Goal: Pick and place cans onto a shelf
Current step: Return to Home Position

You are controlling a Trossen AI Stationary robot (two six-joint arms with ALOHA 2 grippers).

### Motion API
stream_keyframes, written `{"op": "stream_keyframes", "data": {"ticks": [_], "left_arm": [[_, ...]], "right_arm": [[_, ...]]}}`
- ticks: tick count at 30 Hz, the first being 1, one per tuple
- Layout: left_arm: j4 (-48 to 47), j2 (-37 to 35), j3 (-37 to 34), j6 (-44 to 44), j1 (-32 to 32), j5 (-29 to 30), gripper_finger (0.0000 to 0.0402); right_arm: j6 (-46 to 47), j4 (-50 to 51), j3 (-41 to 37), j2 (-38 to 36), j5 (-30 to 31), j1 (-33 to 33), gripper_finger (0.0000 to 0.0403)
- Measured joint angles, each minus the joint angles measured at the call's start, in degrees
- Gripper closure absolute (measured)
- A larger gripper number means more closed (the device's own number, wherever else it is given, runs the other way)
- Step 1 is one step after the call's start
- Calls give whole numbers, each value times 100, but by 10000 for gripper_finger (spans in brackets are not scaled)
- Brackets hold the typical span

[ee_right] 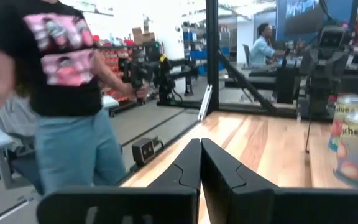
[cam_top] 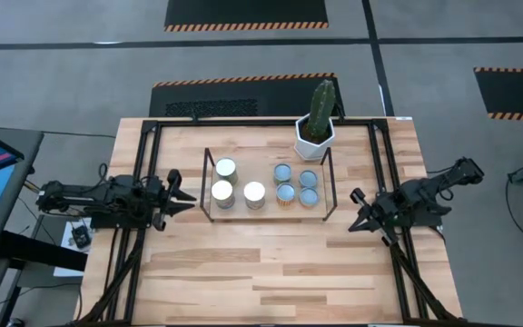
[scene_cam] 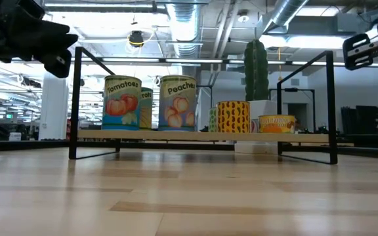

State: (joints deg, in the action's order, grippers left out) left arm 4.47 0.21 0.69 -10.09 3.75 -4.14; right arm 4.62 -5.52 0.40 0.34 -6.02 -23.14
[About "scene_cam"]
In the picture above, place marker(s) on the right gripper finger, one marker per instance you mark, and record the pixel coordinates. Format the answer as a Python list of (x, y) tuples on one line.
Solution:
[(359, 50)]

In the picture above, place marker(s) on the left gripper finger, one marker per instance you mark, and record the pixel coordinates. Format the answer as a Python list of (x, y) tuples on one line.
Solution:
[(57, 65), (61, 37)]

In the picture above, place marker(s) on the tomatoes can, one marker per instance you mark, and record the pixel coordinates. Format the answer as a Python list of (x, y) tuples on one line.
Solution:
[(121, 105)]

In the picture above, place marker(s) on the carrots can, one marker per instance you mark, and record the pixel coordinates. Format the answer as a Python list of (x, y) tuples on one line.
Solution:
[(147, 111)]

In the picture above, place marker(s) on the short yellow mushroom can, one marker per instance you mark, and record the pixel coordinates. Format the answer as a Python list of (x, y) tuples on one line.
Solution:
[(277, 124)]

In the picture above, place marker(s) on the peaches can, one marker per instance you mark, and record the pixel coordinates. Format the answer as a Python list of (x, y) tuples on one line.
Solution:
[(177, 105)]

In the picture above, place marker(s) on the short red and white can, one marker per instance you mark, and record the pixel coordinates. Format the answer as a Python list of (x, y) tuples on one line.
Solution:
[(254, 126)]

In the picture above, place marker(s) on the yellow beans can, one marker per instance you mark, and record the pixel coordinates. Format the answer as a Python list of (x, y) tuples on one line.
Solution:
[(233, 116)]

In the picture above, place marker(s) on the green peas can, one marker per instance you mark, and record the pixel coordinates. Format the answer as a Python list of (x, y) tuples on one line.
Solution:
[(212, 119)]

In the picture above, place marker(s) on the white building column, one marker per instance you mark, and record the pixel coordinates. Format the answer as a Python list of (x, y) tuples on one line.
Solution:
[(54, 108)]

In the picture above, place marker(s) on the black background equipment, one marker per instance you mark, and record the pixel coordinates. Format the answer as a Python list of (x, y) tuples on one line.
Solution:
[(366, 121)]

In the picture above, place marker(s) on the black hanging ceiling reel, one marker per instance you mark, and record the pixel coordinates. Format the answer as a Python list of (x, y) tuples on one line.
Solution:
[(136, 38)]

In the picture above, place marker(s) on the green cactus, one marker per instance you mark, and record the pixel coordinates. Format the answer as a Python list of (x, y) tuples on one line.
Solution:
[(256, 72)]

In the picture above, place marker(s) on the black background station frame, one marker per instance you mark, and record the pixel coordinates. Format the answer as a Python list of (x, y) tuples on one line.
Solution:
[(290, 89)]

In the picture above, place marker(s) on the silver slanted ceiling duct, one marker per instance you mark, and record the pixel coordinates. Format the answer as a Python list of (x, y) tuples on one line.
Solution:
[(287, 11)]

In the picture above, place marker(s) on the black aluminium table frame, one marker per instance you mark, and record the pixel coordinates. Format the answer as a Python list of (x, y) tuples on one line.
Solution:
[(28, 145)]

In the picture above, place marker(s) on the silver straight ceiling duct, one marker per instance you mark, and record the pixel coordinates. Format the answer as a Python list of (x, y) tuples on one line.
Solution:
[(184, 26)]

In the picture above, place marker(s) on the wooden shelf with black frame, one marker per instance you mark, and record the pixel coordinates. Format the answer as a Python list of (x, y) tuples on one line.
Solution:
[(208, 136)]

